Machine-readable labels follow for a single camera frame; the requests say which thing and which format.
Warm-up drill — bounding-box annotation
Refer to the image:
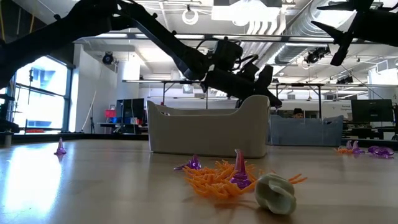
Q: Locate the long ceiling light bar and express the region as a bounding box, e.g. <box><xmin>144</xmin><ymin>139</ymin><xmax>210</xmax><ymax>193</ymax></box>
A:
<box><xmin>73</xmin><ymin>30</ymin><xmax>398</xmax><ymax>44</ymax></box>

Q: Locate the white leaning pole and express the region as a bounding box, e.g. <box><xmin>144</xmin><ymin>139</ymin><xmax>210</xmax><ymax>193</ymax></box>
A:
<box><xmin>81</xmin><ymin>90</ymin><xmax>98</xmax><ymax>131</ymax></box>

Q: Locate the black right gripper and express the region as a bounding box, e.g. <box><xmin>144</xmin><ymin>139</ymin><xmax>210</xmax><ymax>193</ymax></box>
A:
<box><xmin>310</xmin><ymin>0</ymin><xmax>383</xmax><ymax>67</ymax></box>

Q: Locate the black ceiling spotlight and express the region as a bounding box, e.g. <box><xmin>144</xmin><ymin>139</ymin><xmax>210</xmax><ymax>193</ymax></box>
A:
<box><xmin>304</xmin><ymin>45</ymin><xmax>331</xmax><ymax>65</ymax></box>

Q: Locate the white ring lamp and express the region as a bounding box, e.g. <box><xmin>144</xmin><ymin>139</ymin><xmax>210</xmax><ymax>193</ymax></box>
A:
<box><xmin>182</xmin><ymin>7</ymin><xmax>200</xmax><ymax>26</ymax></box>

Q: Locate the silver ventilation duct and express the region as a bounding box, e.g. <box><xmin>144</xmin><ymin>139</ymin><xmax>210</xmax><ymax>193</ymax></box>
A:
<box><xmin>275</xmin><ymin>0</ymin><xmax>343</xmax><ymax>65</ymax></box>

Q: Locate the black monitor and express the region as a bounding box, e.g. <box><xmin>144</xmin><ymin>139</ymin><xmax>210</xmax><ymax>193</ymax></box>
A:
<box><xmin>351</xmin><ymin>98</ymin><xmax>394</xmax><ymax>123</ymax></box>
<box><xmin>116</xmin><ymin>98</ymin><xmax>146</xmax><ymax>126</ymax></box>

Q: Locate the large window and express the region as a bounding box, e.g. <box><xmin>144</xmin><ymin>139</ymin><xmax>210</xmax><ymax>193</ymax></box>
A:
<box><xmin>0</xmin><ymin>54</ymin><xmax>74</xmax><ymax>133</ymax></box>

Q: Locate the black metal frame stand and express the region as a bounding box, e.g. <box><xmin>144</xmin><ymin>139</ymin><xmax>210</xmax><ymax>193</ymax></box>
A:
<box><xmin>123</xmin><ymin>79</ymin><xmax>326</xmax><ymax>119</ymax></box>

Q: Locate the black equipment rack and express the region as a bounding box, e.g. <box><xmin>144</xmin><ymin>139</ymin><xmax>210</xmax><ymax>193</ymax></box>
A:
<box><xmin>0</xmin><ymin>93</ymin><xmax>19</xmax><ymax>147</ymax></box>

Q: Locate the pale green skull ring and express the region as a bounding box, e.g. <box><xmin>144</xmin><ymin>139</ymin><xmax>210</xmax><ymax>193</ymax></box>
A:
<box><xmin>254</xmin><ymin>173</ymin><xmax>299</xmax><ymax>216</ymax></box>

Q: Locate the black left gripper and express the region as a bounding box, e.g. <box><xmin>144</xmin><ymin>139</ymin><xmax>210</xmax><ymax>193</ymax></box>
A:
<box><xmin>201</xmin><ymin>70</ymin><xmax>282</xmax><ymax>109</ymax></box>

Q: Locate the translucent grey plastic bin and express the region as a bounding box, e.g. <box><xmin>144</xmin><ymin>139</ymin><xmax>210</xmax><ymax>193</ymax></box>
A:
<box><xmin>269</xmin><ymin>114</ymin><xmax>345</xmax><ymax>147</ymax></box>

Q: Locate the white plastic bin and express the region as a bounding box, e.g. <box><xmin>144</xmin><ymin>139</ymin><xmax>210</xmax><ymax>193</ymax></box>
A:
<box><xmin>146</xmin><ymin>94</ymin><xmax>271</xmax><ymax>159</ymax></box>

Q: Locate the cluttered background desk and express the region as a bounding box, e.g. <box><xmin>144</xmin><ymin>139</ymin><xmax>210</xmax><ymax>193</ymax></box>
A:
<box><xmin>98</xmin><ymin>121</ymin><xmax>149</xmax><ymax>135</ymax></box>

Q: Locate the black light stand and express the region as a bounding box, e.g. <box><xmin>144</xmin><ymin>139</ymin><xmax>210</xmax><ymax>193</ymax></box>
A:
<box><xmin>24</xmin><ymin>68</ymin><xmax>35</xmax><ymax>131</ymax></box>

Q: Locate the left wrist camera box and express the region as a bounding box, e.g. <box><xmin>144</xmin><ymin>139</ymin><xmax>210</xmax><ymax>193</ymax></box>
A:
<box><xmin>257</xmin><ymin>64</ymin><xmax>275</xmax><ymax>93</ymax></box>

